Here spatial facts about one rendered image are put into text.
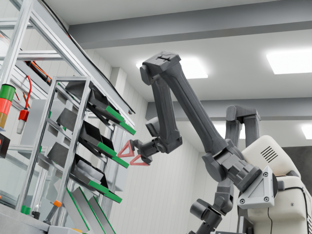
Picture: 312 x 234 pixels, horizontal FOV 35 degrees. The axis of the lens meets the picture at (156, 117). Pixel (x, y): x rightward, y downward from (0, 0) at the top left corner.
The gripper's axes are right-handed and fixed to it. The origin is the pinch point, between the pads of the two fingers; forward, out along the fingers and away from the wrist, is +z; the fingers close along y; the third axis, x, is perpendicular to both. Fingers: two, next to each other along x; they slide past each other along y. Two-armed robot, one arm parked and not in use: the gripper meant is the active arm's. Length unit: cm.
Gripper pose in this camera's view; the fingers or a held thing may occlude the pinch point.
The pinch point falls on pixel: (125, 159)
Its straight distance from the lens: 200.9
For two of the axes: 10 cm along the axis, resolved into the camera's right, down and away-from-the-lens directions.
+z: -8.6, 4.1, 2.9
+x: 2.1, 8.3, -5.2
